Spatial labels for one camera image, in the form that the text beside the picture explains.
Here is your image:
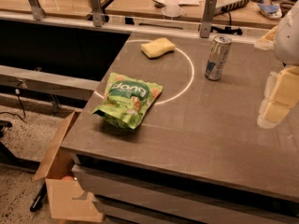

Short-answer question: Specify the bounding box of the white face mask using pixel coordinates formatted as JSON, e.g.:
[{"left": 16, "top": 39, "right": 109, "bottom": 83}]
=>
[{"left": 162, "top": 5, "right": 183, "bottom": 18}]

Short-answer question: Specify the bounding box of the cardboard box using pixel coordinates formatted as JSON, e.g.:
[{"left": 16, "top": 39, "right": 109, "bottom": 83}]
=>
[{"left": 33, "top": 112, "right": 103, "bottom": 223}]

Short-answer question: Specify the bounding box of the middle metal bracket post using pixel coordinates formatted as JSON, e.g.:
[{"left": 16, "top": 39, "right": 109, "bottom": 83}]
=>
[{"left": 90, "top": 0, "right": 104, "bottom": 27}]

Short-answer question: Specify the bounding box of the right metal bracket post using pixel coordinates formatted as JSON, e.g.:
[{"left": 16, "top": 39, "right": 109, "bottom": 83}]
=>
[{"left": 199, "top": 0, "right": 217, "bottom": 38}]

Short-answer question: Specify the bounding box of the yellow sponge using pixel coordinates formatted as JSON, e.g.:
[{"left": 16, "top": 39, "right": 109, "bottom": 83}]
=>
[{"left": 141, "top": 38, "right": 176, "bottom": 59}]

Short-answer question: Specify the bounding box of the orange ball in box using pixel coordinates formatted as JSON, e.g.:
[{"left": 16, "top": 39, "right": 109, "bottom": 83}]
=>
[{"left": 61, "top": 175, "right": 75, "bottom": 181}]

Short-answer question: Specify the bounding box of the green chip bag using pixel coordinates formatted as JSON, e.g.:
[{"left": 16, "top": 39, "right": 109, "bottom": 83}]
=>
[{"left": 93, "top": 73, "right": 163, "bottom": 130}]

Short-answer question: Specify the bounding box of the metal bracket post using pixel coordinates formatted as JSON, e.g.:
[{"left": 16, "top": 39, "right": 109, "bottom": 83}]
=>
[
  {"left": 199, "top": 0, "right": 217, "bottom": 38},
  {"left": 28, "top": 0, "right": 46, "bottom": 21},
  {"left": 90, "top": 0, "right": 104, "bottom": 27}
]

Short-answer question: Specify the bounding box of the left metal bracket post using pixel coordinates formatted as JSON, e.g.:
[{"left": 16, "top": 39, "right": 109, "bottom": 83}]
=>
[{"left": 28, "top": 0, "right": 46, "bottom": 21}]

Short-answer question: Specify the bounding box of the silver redbull can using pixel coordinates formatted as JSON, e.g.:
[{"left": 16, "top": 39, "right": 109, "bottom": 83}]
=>
[{"left": 205, "top": 35, "right": 232, "bottom": 81}]

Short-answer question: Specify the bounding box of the grey drawer front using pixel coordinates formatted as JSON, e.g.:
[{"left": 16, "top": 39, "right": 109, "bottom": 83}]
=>
[{"left": 72, "top": 165, "right": 299, "bottom": 224}]

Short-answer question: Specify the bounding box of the black power cable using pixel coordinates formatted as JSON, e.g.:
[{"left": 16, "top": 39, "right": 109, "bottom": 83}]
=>
[{"left": 210, "top": 7, "right": 244, "bottom": 36}]

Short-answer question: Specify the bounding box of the white power strip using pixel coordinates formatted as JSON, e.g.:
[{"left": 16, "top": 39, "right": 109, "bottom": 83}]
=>
[{"left": 215, "top": 0, "right": 249, "bottom": 15}]

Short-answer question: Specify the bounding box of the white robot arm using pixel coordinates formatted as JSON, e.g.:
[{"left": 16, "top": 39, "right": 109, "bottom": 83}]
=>
[{"left": 254, "top": 1, "right": 299, "bottom": 129}]

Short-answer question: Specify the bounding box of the blue white cloth item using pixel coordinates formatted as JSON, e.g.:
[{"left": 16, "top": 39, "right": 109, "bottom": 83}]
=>
[{"left": 258, "top": 4, "right": 282, "bottom": 19}]

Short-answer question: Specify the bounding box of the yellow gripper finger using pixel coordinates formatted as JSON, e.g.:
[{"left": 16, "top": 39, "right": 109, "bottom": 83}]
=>
[
  {"left": 254, "top": 26, "right": 278, "bottom": 50},
  {"left": 257, "top": 66, "right": 299, "bottom": 129}
]

